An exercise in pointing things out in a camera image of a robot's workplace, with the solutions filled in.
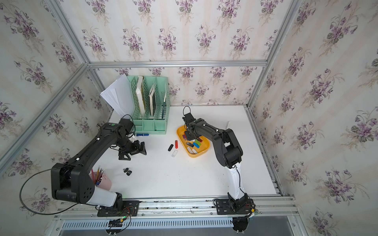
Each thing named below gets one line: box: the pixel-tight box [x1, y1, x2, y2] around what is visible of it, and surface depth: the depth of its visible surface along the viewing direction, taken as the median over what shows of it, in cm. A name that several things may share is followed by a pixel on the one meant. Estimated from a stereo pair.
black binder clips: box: [123, 167, 133, 177], surface depth 86 cm
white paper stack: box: [99, 73, 135, 120], surface depth 97 cm
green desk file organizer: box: [126, 75, 171, 135], surface depth 106 cm
